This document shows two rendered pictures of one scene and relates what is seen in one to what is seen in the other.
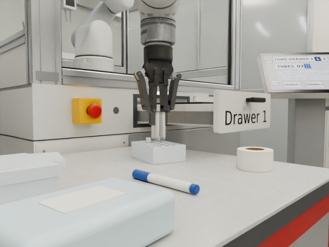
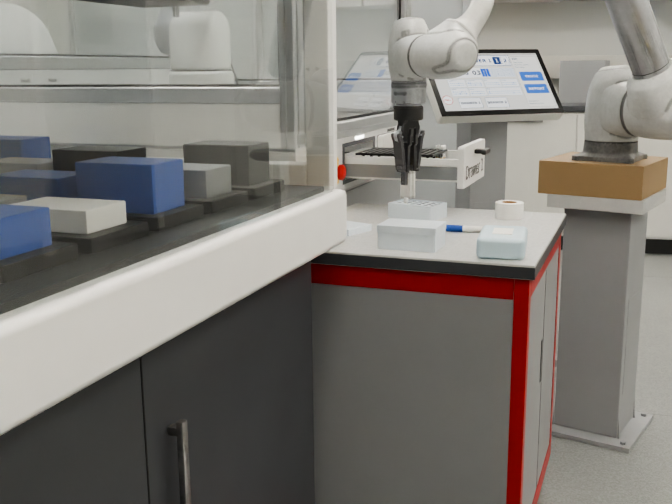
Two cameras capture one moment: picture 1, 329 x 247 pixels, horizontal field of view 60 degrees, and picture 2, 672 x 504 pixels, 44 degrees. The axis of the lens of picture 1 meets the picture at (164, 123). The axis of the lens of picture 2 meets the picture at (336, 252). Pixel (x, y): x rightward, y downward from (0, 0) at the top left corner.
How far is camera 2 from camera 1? 160 cm
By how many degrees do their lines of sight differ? 26
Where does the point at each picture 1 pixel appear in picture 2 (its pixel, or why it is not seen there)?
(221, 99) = (465, 156)
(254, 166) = (513, 215)
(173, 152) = (440, 209)
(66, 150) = not seen: hidden behind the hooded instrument
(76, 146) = not seen: hidden behind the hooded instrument
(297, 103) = (474, 127)
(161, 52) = (418, 114)
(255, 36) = not seen: outside the picture
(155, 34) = (415, 98)
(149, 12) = (411, 77)
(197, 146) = (379, 200)
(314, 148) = (493, 191)
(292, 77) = (469, 90)
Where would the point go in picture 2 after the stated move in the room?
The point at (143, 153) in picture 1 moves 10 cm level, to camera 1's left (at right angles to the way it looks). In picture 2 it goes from (412, 213) to (376, 216)
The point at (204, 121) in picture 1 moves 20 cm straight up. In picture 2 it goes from (443, 176) to (445, 100)
